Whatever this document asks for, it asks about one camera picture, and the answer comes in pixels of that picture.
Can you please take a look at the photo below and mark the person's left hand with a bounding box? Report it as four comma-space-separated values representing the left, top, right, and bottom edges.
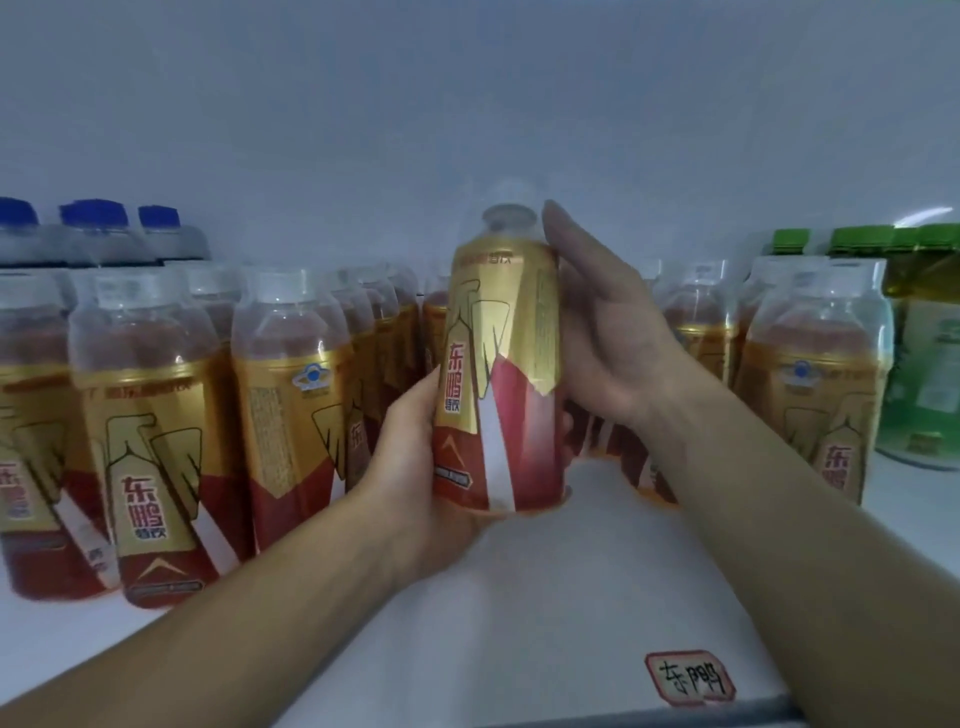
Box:
352, 367, 579, 590

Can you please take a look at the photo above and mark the person's right hand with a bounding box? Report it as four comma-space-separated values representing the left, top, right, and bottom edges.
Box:
540, 199, 710, 440

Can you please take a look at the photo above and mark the gold red drink bottle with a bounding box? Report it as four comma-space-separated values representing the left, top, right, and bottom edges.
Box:
432, 202, 569, 516

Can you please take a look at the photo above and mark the row of amber drink bottles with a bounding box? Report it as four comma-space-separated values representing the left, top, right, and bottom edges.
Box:
0, 255, 897, 609

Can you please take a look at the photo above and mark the white metal shelf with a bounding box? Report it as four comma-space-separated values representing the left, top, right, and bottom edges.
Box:
0, 0, 960, 728

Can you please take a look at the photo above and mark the row of green-capped bottles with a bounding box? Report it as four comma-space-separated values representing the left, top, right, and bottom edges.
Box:
768, 223, 960, 471

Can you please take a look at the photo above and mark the group of blue-capped cola bottles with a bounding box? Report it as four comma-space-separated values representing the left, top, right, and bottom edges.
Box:
0, 196, 212, 275

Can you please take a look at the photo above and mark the person's right forearm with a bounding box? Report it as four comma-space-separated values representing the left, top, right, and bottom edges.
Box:
645, 378, 960, 728

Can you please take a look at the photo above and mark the person's left forearm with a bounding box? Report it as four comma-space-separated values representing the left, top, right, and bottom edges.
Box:
0, 502, 407, 728

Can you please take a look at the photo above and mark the grey shelf label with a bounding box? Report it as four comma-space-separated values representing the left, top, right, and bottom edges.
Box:
645, 649, 738, 707

